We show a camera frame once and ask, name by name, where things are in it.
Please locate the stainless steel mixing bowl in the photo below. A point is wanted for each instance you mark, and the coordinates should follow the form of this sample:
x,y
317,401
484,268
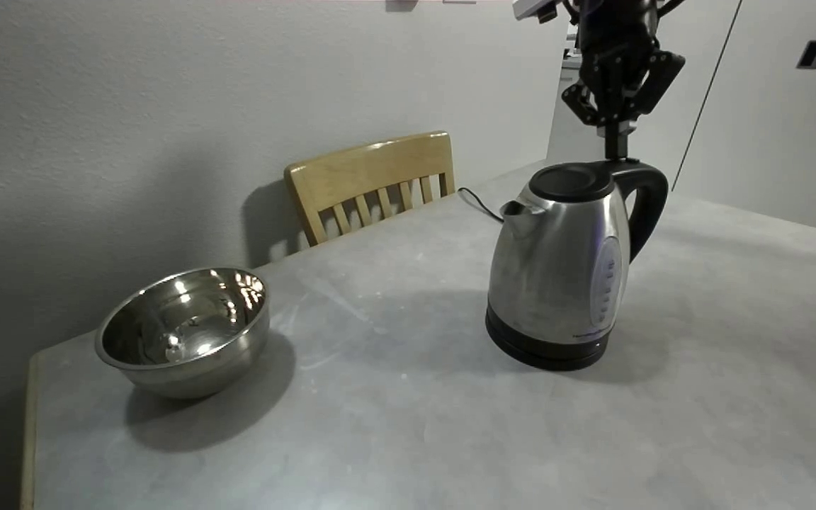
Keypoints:
x,y
182,365

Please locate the stainless steel electric kettle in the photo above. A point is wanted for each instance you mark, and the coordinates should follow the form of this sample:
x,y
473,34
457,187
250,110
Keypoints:
x,y
559,273

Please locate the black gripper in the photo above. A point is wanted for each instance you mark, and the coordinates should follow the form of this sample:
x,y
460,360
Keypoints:
x,y
620,31

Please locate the black wall plate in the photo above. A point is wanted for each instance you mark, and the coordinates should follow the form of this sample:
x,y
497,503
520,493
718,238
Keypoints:
x,y
813,55

